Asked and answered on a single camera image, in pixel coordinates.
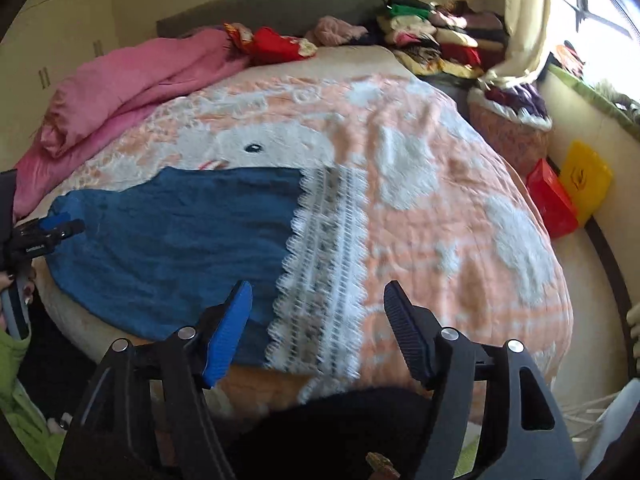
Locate left hand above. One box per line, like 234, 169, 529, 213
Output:
0, 266, 37, 331

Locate peach white patterned bedspread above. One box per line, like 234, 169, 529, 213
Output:
32, 49, 573, 415

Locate pink folded duvet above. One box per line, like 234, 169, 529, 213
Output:
13, 28, 248, 219

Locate red bag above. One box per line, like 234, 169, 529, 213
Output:
526, 159, 578, 240

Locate green left sleeve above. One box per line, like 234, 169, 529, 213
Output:
0, 332, 66, 479

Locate cream wardrobe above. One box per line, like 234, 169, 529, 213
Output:
0, 0, 118, 170

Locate yellow bag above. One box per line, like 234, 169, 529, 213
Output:
560, 140, 613, 228

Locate floral basket of clothes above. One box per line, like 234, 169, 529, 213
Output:
468, 84, 552, 180

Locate red patterned garment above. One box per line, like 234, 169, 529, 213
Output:
224, 23, 318, 66

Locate stack of folded clothes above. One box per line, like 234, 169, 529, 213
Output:
376, 0, 510, 79

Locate pink fluffy garment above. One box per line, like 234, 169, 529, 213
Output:
305, 16, 368, 47

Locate grey upholstered headboard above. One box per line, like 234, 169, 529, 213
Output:
156, 0, 387, 38

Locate window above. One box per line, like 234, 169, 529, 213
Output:
554, 0, 639, 99

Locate cream curtain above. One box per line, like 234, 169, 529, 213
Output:
482, 0, 552, 88

